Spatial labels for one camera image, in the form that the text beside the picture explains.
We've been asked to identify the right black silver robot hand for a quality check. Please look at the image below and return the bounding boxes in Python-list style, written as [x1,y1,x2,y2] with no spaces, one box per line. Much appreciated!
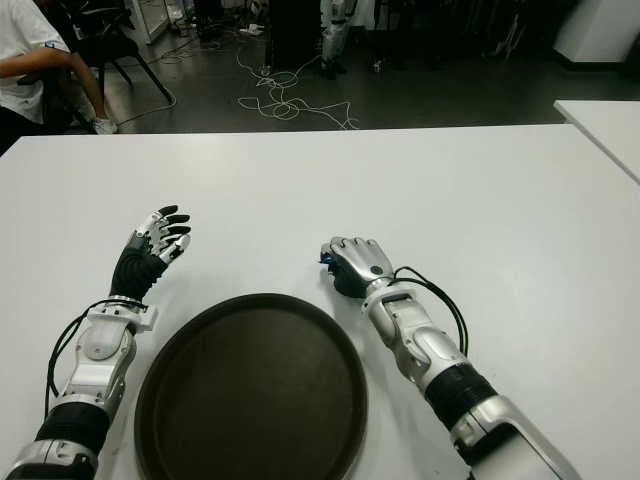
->
[319,236,396,300]

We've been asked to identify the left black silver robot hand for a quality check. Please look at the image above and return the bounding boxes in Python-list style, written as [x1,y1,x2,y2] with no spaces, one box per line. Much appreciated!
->
[107,204,193,304]

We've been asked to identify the round dark brown tray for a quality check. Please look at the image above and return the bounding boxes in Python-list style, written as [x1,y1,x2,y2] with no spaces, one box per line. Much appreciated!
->
[133,292,370,480]

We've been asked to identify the silver humanoid robot legs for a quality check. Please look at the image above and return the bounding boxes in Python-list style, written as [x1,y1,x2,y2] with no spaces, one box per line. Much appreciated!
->
[318,0,357,80]

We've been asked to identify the black chair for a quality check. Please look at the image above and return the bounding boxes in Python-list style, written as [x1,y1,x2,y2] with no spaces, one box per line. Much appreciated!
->
[44,0,177,132]

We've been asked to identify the person in white shirt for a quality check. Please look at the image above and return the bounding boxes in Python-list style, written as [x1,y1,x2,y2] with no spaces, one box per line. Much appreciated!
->
[0,0,119,154]

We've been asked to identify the white storage unit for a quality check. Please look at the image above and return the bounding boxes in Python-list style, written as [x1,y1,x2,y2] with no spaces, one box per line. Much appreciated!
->
[122,0,172,46]

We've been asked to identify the white side table corner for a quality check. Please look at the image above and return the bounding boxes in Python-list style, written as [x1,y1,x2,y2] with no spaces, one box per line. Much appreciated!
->
[553,98,640,184]

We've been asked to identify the white cabinet with black base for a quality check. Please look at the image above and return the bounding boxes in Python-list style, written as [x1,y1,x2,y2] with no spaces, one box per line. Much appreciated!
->
[551,0,640,65]

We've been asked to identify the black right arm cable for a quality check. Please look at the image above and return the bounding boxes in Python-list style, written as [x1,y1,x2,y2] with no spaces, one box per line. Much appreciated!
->
[392,265,471,357]

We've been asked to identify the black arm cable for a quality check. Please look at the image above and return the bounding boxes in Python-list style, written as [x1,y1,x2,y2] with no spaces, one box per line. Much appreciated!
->
[43,304,96,416]
[392,265,471,357]

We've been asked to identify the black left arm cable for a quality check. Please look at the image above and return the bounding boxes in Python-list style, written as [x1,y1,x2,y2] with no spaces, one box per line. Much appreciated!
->
[43,304,96,416]

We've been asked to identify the tangled white floor cable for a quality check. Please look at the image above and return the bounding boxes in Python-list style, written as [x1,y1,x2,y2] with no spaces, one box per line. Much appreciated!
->
[234,27,361,130]

